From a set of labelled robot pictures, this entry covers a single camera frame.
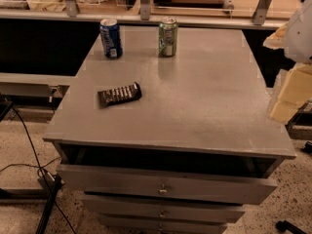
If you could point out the black tripod leg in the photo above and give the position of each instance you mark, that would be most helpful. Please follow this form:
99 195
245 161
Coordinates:
53 189

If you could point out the grey drawer cabinet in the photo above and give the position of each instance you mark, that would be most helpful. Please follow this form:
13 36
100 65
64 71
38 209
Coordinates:
202 111

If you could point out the blue soda can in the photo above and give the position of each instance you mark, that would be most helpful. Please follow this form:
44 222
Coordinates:
110 38

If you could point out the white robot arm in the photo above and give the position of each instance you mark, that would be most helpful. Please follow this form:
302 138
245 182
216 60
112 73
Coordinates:
298 38

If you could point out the top grey drawer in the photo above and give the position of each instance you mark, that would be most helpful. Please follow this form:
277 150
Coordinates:
213 188

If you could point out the middle grey drawer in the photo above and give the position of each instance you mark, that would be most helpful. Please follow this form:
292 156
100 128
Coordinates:
162 209

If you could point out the green soda can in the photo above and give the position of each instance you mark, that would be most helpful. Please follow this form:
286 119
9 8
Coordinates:
167 37

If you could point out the bottom grey drawer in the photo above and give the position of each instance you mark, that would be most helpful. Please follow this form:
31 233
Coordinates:
161 224

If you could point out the grey drawer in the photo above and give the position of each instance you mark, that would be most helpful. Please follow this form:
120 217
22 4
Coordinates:
161 224
213 188
162 209

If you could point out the grey metal rail frame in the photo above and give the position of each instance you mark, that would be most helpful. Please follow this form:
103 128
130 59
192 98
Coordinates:
220 13

